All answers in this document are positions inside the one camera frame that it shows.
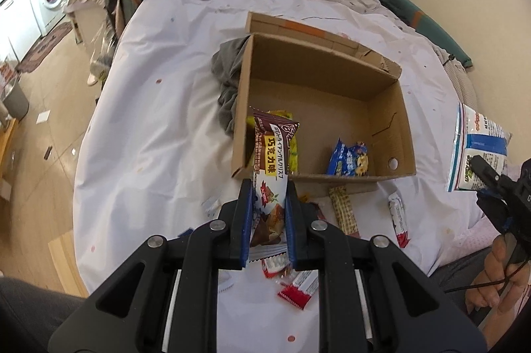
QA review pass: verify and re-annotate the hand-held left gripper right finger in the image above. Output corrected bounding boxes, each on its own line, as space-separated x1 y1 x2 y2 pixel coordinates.
285 181 486 353

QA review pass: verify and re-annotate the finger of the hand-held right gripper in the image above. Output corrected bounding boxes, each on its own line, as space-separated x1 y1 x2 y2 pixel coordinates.
471 155 504 188
476 189 513 233

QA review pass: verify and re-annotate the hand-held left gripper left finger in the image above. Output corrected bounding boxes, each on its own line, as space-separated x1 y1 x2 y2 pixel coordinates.
54 179 256 353

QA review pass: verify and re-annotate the white blue snack bag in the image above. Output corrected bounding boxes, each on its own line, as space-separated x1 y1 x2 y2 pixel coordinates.
446 102 512 193

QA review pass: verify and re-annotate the beige wafer bar packet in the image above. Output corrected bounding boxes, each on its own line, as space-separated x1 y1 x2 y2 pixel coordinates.
329 186 360 235

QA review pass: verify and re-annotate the brown chocolate snack packet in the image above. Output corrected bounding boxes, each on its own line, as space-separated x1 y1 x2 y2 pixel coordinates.
248 110 300 258

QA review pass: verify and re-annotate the cardboard box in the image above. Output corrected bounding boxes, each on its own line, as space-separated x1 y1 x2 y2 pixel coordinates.
231 12 417 194

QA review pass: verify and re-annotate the person's right hand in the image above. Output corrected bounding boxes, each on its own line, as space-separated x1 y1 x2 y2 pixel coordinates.
465 233 529 316

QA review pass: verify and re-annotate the pink blanket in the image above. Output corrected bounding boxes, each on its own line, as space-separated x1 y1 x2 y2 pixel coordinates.
452 218 502 266

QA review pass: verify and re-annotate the red white snack packet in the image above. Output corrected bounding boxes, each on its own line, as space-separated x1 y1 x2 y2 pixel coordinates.
261 253 291 279
277 270 319 310

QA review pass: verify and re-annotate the yellow snack packet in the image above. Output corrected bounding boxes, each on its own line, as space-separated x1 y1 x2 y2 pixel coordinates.
247 110 300 173

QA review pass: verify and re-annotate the blue snack packet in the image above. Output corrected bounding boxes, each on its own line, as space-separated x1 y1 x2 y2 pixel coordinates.
328 137 370 177

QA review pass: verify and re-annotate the narrow white snack packet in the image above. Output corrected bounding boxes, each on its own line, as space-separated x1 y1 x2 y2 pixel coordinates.
388 191 412 249

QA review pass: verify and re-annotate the green cushion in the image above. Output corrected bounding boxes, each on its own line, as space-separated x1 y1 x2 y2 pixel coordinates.
375 0 474 68

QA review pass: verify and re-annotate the grey cloth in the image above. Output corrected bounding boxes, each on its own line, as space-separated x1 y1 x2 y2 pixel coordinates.
211 37 250 136

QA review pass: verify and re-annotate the person's trouser leg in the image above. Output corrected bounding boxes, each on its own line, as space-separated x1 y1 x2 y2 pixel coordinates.
0 276 88 353

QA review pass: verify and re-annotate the grey bin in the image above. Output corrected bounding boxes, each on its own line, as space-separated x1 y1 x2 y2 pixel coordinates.
0 77 30 119

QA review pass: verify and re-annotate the patterned floor rug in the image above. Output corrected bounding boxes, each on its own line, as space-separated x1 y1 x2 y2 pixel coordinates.
17 21 73 74

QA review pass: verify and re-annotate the white cabinet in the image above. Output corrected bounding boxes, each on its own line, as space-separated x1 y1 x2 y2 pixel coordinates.
0 0 42 61

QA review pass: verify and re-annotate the black cable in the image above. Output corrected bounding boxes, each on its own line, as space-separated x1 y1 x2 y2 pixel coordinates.
446 259 531 294

